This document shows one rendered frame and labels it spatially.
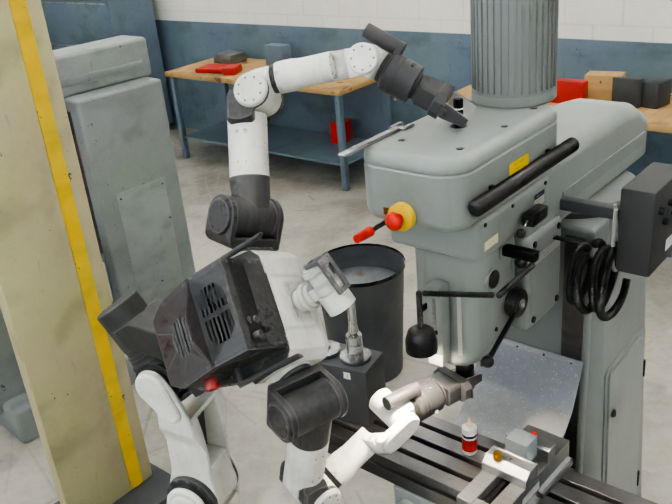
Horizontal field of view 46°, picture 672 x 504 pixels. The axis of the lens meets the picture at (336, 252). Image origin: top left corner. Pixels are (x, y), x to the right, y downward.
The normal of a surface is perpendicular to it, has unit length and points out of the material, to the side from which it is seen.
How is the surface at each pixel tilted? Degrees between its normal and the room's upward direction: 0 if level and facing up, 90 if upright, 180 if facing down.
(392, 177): 90
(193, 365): 75
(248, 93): 61
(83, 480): 90
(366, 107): 90
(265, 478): 0
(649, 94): 90
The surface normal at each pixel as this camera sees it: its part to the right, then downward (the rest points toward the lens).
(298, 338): 0.74, -0.42
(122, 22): 0.77, 0.21
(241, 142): -0.24, -0.06
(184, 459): -0.35, 0.42
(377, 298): 0.32, 0.43
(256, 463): -0.09, -0.90
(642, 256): -0.63, 0.38
